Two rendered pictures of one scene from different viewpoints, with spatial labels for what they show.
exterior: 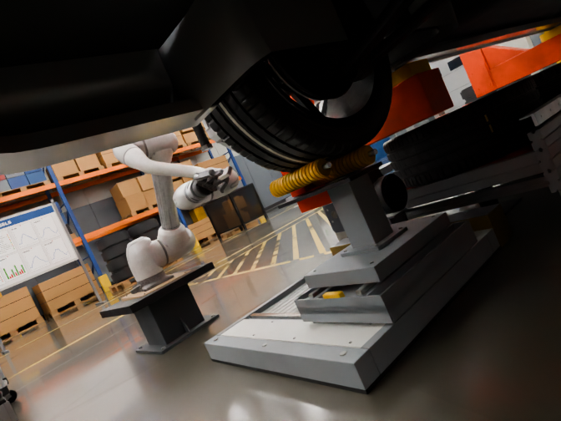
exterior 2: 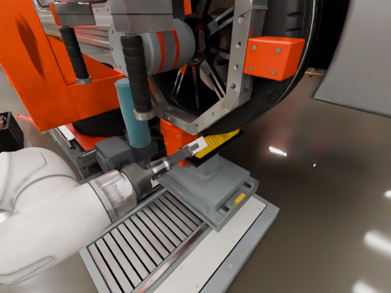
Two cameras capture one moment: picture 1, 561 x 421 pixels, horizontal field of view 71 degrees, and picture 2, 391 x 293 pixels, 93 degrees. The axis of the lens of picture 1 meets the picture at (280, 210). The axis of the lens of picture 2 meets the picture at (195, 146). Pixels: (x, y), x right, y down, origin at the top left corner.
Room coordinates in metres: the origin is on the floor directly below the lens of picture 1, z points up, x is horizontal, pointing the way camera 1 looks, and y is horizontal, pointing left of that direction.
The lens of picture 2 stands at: (1.41, 0.52, 0.92)
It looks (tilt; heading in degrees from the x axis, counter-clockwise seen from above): 36 degrees down; 261
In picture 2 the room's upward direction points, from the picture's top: straight up
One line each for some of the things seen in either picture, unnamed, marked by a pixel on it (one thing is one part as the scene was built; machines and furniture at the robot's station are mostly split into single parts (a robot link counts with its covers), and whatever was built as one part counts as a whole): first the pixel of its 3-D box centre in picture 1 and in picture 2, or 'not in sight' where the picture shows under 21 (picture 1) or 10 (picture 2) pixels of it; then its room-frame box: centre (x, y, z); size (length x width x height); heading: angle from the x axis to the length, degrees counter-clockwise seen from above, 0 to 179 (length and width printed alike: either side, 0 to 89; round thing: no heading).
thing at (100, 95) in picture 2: (372, 98); (115, 68); (1.66, -0.55, 0.69); 0.52 x 0.17 x 0.35; 37
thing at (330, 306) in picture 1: (386, 270); (204, 179); (1.24, -0.23, 0.13); 0.50 x 0.36 x 0.10; 127
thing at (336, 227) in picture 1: (376, 213); (141, 156); (1.59, -0.35, 0.26); 0.42 x 0.18 x 0.35; 37
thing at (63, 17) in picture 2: not in sight; (73, 13); (1.64, -0.14, 0.93); 0.09 x 0.05 x 0.05; 37
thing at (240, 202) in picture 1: (235, 211); not in sight; (10.31, 1.09, 0.49); 1.27 x 0.88 x 0.97; 42
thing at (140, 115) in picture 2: (199, 129); (138, 78); (1.46, 0.15, 0.83); 0.04 x 0.04 x 0.16
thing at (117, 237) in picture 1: (137, 252); not in sight; (8.43, 3.16, 0.55); 1.40 x 0.80 x 1.09; 134
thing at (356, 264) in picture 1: (361, 215); (205, 154); (1.24, -0.23, 0.32); 0.40 x 0.30 x 0.28; 127
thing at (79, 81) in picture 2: not in sight; (75, 55); (1.66, -0.12, 0.83); 0.04 x 0.04 x 0.16
